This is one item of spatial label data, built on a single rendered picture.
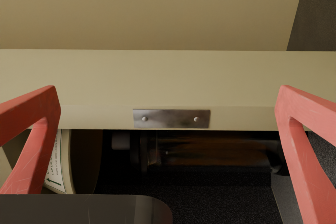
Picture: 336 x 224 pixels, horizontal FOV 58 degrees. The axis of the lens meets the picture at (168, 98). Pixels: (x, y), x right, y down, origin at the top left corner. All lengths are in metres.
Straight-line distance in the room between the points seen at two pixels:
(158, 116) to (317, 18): 0.41
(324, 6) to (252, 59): 0.26
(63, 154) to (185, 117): 0.16
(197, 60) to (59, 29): 0.46
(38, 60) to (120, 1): 0.35
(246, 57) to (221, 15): 0.35
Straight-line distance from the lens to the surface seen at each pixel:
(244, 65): 0.35
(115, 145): 0.45
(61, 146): 0.38
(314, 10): 0.63
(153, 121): 0.28
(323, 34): 0.59
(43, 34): 0.77
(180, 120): 0.28
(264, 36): 0.74
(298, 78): 0.34
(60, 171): 0.39
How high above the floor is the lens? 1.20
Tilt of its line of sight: level
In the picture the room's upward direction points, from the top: 90 degrees counter-clockwise
